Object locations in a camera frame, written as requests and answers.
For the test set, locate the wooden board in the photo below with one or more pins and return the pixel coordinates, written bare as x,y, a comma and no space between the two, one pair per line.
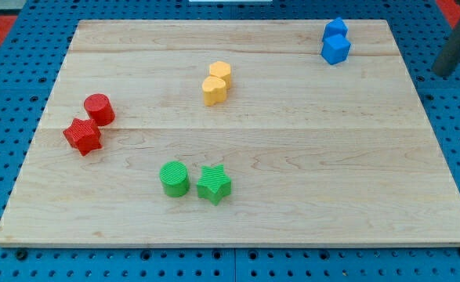
320,156

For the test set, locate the red cylinder block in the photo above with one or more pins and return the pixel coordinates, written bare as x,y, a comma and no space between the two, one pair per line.
99,108

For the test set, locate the blue triangle block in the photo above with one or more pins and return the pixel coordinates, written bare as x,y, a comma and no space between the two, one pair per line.
335,27

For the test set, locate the green cylinder block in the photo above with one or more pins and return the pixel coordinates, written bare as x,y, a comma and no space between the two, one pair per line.
174,178

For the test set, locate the red star block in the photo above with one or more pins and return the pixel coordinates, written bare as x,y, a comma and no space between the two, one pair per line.
83,135

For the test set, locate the blue cube block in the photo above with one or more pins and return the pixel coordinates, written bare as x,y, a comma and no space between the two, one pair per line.
335,49

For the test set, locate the yellow hexagon block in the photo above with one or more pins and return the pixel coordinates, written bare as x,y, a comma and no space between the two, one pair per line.
221,69

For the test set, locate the green star block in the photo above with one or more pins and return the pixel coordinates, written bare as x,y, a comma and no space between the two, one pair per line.
214,184

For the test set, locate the yellow heart block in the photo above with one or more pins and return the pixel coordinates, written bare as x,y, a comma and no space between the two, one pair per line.
214,90

